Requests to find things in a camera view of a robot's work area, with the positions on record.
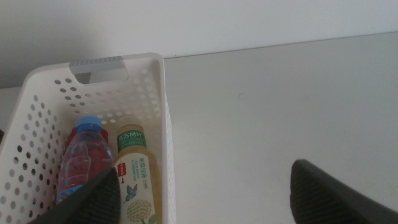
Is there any yellow tea bottle green label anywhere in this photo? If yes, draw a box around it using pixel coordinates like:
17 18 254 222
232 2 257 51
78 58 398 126
112 115 163 224

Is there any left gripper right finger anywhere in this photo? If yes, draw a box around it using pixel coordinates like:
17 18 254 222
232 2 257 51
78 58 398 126
289 159 398 224

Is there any white perforated plastic basket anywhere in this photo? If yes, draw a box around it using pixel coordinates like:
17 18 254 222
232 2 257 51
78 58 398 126
0 52 177 224

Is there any red cola can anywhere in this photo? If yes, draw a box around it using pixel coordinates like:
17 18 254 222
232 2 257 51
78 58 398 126
63 126 109 150

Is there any clear water bottle blue cap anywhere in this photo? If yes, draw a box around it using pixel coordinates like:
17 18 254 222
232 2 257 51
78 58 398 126
55 115 114 206

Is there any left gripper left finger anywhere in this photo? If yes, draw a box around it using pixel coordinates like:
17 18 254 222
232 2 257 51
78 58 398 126
27 167 121 224

